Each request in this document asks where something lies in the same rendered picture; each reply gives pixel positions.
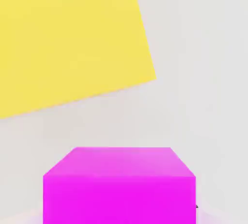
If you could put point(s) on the large yellow box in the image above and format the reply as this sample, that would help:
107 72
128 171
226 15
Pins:
64 39

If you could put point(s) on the small magenta cube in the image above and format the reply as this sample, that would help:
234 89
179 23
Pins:
119 195

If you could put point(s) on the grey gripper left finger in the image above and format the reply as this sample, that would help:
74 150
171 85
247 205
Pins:
36 218

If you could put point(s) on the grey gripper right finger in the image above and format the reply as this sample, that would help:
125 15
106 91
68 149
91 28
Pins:
199 216

